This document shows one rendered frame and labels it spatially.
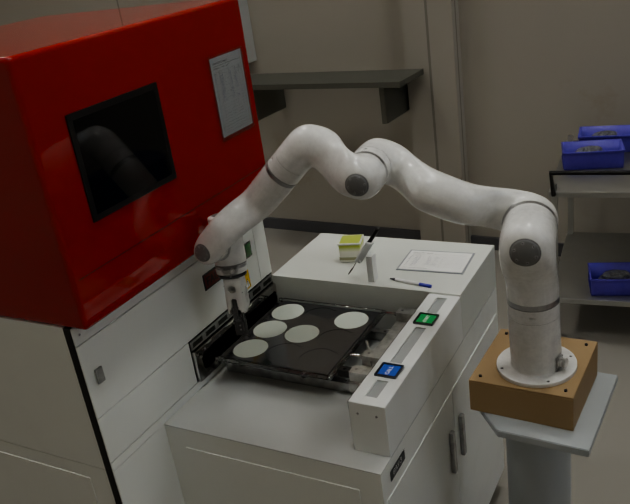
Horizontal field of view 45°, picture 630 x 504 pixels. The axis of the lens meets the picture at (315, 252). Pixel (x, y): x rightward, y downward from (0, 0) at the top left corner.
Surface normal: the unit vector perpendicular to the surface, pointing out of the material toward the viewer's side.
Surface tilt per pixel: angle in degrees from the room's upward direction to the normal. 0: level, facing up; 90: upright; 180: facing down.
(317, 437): 0
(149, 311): 90
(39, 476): 90
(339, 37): 90
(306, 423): 0
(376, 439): 90
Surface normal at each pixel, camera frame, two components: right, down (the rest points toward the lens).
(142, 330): 0.88, 0.07
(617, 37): -0.50, 0.40
